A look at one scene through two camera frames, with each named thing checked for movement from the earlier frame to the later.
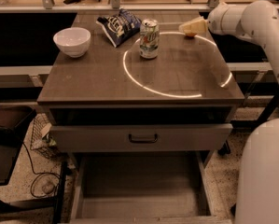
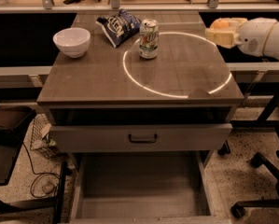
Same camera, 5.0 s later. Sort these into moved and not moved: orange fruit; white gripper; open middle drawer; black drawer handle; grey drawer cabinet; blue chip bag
Moved: white gripper; orange fruit
Not moved: open middle drawer; blue chip bag; grey drawer cabinet; black drawer handle
